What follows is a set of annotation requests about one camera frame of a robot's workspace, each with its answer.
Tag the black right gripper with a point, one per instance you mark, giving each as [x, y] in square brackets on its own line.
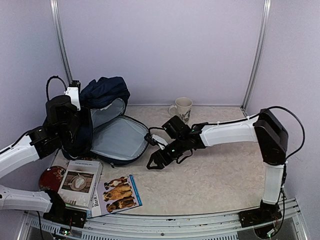
[166, 160]

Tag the navy blue student backpack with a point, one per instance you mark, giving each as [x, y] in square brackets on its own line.
[106, 132]

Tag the blue dog cover book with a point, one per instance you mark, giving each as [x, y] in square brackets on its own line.
[114, 196]

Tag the white afternoon tea book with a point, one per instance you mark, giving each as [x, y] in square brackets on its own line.
[79, 183]

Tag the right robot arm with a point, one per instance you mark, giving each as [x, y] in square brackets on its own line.
[219, 167]

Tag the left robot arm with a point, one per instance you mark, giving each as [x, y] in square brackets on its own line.
[59, 130]

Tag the beige patterned ceramic mug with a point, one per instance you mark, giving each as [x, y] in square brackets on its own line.
[181, 108]

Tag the red floral round tin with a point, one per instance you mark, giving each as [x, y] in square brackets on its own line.
[51, 178]

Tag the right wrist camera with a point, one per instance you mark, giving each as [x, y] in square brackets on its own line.
[156, 140]

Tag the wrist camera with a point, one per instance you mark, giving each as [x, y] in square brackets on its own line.
[156, 140]
[73, 91]

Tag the front aluminium rail base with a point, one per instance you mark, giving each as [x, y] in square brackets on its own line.
[214, 226]

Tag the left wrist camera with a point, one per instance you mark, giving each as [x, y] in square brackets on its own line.
[73, 91]

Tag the right aluminium frame post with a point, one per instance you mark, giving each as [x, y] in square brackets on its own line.
[258, 54]

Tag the aluminium frame post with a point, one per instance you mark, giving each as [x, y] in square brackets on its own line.
[60, 39]
[258, 54]

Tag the left aluminium frame post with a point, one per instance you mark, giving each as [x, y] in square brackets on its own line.
[60, 39]

